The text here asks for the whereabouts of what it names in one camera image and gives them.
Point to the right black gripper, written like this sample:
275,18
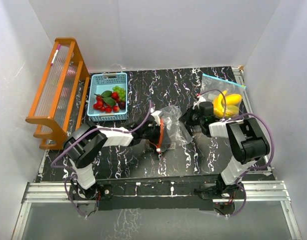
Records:
186,117

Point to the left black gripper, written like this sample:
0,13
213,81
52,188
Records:
156,139

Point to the red zip clear bag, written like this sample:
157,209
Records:
173,132

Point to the dark red fake plum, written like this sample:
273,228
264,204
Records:
122,105

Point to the blue zip clear bag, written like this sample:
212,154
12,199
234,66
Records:
212,86

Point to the green fake grapes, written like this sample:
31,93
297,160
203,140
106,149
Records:
118,93

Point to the red fake strawberries bunch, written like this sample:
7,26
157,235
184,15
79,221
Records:
107,102

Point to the light blue plastic basket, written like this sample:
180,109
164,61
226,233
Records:
106,82

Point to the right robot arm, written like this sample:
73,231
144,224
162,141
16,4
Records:
247,141

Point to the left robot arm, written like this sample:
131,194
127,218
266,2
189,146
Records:
86,142

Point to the black base bar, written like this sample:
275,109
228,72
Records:
202,192

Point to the orange wooden rack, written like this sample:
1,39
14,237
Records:
58,106

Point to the pink white marker pen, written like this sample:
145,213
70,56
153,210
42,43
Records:
55,54

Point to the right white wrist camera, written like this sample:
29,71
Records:
200,99

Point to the aluminium frame rail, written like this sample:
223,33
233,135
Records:
256,191

